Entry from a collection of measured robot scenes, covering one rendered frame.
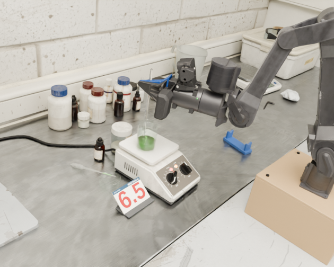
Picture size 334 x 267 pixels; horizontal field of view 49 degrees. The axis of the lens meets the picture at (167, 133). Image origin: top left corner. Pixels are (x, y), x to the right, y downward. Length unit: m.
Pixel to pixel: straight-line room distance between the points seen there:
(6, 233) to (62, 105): 0.44
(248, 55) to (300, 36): 1.17
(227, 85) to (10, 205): 0.55
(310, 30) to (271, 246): 0.47
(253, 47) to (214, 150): 0.86
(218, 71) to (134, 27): 0.71
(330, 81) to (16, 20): 0.84
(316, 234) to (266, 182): 0.15
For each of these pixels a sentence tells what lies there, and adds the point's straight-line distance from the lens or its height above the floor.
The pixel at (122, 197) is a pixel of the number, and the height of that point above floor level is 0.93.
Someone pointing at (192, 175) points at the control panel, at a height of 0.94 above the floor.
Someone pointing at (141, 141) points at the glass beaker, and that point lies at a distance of 0.91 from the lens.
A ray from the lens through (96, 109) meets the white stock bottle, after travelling 1.18.
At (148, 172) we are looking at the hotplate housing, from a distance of 0.91.
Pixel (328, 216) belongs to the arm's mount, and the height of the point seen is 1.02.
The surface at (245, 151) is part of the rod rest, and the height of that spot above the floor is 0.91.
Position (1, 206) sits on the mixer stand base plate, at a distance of 0.91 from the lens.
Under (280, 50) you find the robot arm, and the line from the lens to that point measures 0.78.
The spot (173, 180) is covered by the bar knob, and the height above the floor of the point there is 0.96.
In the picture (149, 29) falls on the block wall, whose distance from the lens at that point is 1.50.
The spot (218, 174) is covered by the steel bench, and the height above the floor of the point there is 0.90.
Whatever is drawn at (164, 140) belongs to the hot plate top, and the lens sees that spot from 0.99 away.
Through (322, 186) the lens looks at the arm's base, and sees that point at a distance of 0.89.
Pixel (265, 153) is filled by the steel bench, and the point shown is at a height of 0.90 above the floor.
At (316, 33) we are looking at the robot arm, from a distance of 0.75.
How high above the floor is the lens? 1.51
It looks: 31 degrees down
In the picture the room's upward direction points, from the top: 9 degrees clockwise
